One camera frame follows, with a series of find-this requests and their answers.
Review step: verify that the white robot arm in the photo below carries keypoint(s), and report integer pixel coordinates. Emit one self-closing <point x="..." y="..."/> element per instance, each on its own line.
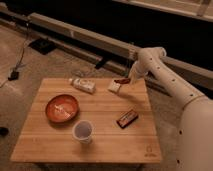
<point x="195" y="142"/>

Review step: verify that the white sponge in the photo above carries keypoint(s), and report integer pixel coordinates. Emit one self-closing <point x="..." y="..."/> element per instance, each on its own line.
<point x="114" y="87"/>

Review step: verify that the white plastic cup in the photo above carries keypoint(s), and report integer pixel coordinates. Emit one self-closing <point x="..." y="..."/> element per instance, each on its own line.
<point x="82" y="131"/>

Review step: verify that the white plastic bottle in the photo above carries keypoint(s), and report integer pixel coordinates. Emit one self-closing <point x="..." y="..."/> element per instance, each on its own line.
<point x="84" y="85"/>

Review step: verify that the orange bowl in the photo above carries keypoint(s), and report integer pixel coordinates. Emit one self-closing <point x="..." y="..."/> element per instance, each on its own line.
<point x="62" y="108"/>

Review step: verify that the dark chocolate bar packet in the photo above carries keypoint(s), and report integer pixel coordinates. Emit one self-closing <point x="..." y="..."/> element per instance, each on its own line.
<point x="127" y="118"/>

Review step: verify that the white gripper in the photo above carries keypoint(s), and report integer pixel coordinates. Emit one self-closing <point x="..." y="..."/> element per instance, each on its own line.
<point x="136" y="72"/>

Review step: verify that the wooden table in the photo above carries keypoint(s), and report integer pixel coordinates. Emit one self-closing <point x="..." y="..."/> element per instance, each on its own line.
<point x="109" y="128"/>

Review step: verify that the black floor plate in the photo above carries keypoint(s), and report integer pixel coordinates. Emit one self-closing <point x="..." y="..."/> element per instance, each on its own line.
<point x="43" y="46"/>

